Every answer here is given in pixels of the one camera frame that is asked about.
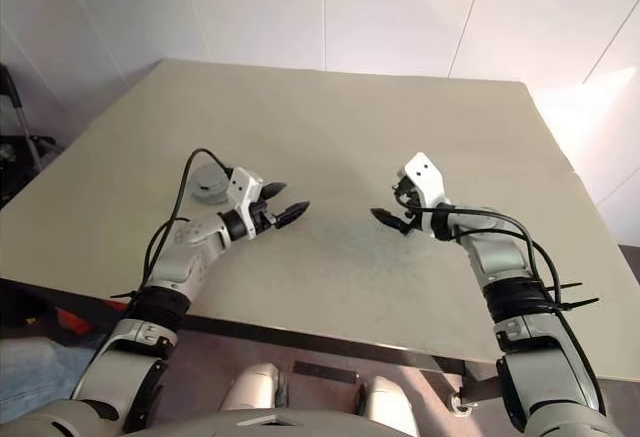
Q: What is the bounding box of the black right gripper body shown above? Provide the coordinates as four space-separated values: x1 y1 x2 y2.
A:
394 171 425 236

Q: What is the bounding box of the black folding cart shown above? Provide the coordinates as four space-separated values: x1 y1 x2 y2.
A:
0 64 59 198

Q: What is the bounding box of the orange object under table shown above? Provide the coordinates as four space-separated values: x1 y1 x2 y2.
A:
54 306 96 336

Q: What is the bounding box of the pale rounded robot knee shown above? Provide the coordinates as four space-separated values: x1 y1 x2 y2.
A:
222 362 289 411
357 375 419 436

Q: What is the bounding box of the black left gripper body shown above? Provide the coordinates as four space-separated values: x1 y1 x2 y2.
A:
249 197 279 232

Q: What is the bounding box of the grey robot torso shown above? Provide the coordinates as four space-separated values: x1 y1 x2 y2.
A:
124 406 416 437

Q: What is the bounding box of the black flat floor bar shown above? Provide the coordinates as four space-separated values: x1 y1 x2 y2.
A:
292 360 359 383

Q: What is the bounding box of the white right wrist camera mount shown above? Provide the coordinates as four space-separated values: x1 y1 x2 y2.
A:
402 152 454 238

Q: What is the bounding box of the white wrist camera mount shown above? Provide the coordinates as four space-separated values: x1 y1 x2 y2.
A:
227 166 265 238
402 152 454 238

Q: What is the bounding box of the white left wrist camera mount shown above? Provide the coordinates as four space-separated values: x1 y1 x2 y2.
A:
227 166 265 238

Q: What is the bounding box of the pale rounded right robot knee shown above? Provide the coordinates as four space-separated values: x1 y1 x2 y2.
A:
357 375 419 436

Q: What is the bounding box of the table caster wheel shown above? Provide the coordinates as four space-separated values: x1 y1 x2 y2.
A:
449 391 474 414

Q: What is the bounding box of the grey motor gear plate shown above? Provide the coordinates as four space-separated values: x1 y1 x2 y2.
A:
193 164 232 194

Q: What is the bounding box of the dark metal table frame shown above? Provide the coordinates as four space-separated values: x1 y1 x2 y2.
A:
0 276 501 403

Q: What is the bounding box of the pale rounded left robot knee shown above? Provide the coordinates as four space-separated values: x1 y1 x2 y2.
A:
222 362 289 411

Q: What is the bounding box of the crumpled pale fabric bundle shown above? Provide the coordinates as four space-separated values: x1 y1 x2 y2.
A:
0 339 96 423

